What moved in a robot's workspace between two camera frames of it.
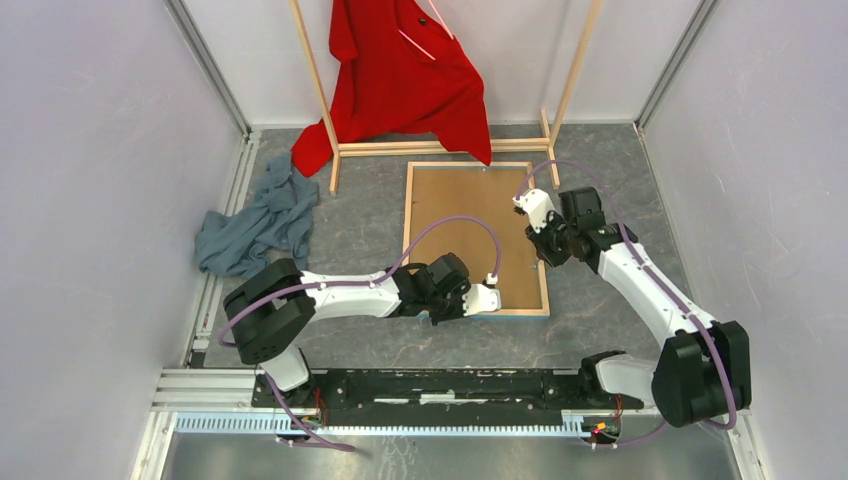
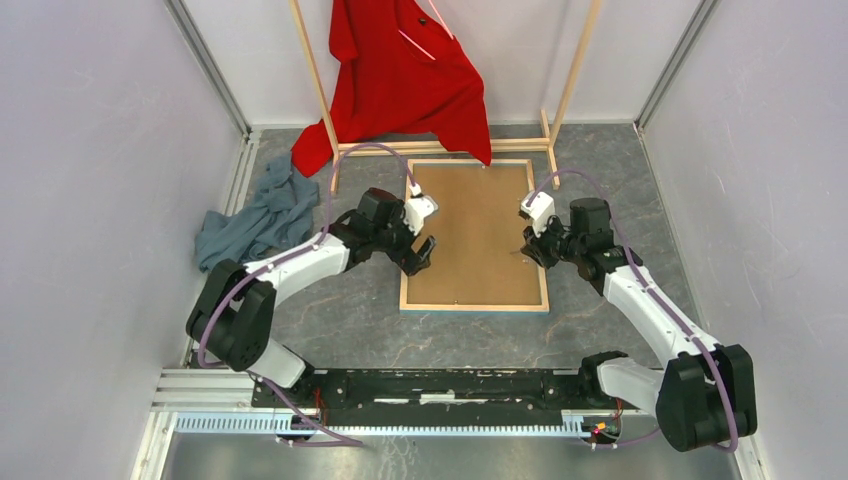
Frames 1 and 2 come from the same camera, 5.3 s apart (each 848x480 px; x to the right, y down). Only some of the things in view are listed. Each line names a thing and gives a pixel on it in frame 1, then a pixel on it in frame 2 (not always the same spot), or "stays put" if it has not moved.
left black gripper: (458, 311) → (410, 261)
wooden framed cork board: (436, 191) stays put
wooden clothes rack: (385, 148) stays put
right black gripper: (540, 247) stays put
